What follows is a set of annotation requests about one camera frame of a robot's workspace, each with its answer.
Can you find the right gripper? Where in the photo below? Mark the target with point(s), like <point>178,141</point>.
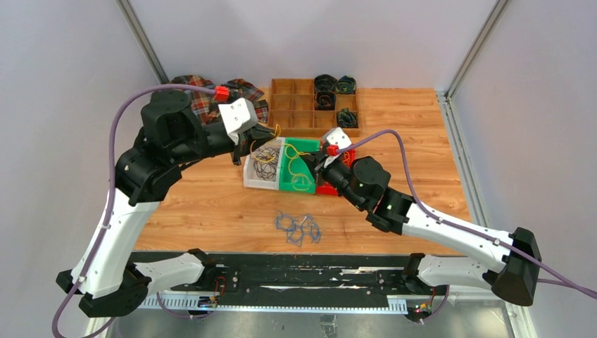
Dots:
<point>317,162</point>

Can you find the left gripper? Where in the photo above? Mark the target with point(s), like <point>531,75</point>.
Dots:
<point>250,137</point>

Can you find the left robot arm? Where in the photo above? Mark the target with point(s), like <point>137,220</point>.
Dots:
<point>171,139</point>

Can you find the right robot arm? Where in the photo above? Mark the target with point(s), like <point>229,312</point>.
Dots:
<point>505,263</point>

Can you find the red plastic bin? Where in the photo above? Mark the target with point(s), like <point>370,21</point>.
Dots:
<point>327,189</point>

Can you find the green plastic bin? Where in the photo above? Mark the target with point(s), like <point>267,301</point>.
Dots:
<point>295,176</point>

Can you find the white plastic bin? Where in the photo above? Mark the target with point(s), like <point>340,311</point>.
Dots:
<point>262,167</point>

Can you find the plaid cloth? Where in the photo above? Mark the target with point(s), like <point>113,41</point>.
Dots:
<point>205,107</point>

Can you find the rolled green tie bottom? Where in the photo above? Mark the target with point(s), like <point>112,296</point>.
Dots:
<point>347,119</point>

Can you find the wooden compartment tray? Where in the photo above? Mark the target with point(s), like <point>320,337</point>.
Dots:
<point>292,108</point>

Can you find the rolled dark tie middle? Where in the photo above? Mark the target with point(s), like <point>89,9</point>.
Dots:
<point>325,101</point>

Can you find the rolled dark tie top-left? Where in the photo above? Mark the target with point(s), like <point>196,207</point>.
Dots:
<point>324,83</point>

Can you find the rolled green tie top-right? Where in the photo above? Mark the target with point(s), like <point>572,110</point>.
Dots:
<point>346,85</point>

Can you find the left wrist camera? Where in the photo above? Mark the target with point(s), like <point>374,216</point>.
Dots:
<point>237,112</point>

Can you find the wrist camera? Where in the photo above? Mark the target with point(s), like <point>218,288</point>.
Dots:
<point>237,112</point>
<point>333,142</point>

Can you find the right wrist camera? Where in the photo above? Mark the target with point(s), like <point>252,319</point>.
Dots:
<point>333,142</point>

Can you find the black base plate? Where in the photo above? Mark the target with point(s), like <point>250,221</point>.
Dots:
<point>310,280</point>

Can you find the aluminium rail frame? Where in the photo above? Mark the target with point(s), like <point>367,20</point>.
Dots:
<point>460,312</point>

